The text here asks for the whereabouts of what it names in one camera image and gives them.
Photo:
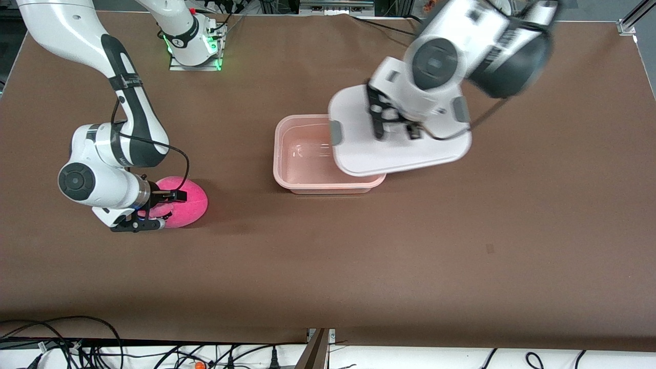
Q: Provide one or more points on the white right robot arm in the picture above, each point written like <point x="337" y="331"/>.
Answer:
<point x="51" y="31"/>

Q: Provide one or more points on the brown table cover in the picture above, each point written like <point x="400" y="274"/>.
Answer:
<point x="328" y="266"/>

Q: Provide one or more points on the pink plush toy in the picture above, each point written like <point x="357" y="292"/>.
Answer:
<point x="192" y="207"/>

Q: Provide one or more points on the white box lid grey clips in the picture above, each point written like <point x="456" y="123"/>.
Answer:
<point x="389" y="159"/>

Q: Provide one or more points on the pink translucent plastic box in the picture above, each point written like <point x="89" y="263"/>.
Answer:
<point x="307" y="154"/>

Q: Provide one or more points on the black power plug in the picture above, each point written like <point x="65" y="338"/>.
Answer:
<point x="274" y="360"/>

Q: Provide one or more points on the aluminium corner bracket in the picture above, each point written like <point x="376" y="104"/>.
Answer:
<point x="628" y="25"/>

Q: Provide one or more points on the aluminium profile beam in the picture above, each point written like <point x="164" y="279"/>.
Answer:
<point x="315" y="353"/>

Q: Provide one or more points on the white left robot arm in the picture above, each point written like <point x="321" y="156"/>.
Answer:
<point x="461" y="31"/>

